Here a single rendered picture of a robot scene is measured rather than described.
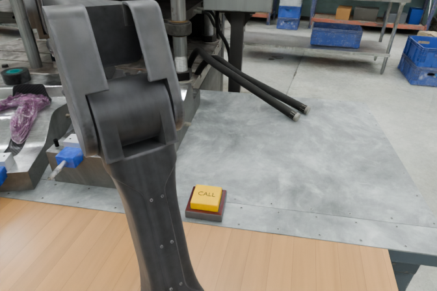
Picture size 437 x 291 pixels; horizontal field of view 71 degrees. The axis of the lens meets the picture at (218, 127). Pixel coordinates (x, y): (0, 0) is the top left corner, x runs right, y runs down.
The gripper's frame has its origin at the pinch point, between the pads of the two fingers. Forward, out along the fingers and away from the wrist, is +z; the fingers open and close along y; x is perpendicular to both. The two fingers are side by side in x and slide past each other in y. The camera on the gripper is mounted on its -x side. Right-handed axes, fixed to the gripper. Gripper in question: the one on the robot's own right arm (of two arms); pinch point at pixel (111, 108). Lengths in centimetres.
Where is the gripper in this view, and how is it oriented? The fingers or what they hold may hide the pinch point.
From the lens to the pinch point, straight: 67.6
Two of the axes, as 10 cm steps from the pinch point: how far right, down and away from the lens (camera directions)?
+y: -9.9, -0.9, 1.3
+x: -1.4, 8.6, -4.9
